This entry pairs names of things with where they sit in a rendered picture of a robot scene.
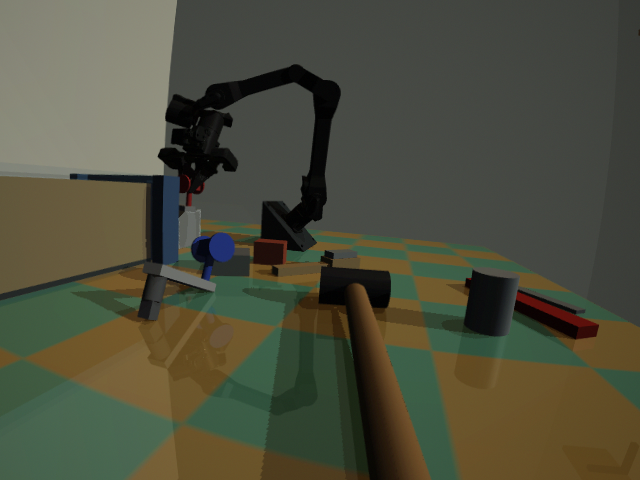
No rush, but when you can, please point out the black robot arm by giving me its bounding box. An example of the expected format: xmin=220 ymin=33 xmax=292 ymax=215
xmin=165 ymin=64 xmax=341 ymax=233

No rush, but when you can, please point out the grey cylinder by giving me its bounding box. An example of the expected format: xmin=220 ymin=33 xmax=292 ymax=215
xmin=463 ymin=267 xmax=520 ymax=337

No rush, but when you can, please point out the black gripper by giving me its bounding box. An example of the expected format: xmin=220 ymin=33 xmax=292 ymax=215
xmin=158 ymin=126 xmax=238 ymax=194

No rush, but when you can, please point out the black mallet with brown handle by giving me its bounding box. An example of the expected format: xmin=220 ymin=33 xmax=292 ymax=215
xmin=319 ymin=266 xmax=431 ymax=480

